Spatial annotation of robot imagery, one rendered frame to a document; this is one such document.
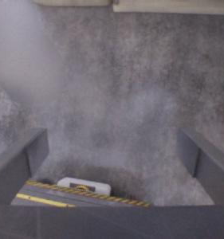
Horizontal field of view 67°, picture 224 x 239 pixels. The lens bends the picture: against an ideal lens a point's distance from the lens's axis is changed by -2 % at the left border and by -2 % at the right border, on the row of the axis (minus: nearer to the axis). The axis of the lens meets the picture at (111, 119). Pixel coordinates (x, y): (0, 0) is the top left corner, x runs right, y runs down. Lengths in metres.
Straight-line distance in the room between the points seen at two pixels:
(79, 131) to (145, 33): 0.70
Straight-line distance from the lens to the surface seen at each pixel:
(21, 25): 1.43
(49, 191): 0.76
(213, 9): 1.26
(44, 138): 0.16
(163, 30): 1.17
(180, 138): 0.16
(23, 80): 1.25
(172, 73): 1.06
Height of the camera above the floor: 0.97
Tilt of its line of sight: 81 degrees down
